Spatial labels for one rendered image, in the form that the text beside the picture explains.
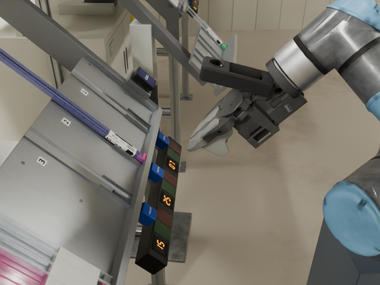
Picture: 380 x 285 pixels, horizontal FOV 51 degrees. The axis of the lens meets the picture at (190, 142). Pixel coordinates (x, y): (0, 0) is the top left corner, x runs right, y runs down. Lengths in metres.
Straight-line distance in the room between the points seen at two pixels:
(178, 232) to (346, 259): 0.85
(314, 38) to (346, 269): 0.48
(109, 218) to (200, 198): 1.15
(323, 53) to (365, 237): 0.28
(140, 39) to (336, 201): 0.71
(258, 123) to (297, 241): 1.01
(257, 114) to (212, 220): 1.05
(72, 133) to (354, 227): 0.47
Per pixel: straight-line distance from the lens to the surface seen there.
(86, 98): 0.76
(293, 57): 0.61
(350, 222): 0.66
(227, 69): 0.62
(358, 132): 2.37
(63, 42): 0.87
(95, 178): 0.64
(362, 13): 0.60
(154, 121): 0.83
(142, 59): 1.15
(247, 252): 1.54
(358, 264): 0.84
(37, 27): 0.88
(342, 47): 0.60
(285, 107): 0.65
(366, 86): 0.59
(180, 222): 1.62
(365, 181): 0.66
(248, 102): 0.63
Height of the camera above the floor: 1.15
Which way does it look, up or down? 33 degrees down
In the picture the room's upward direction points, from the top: straight up
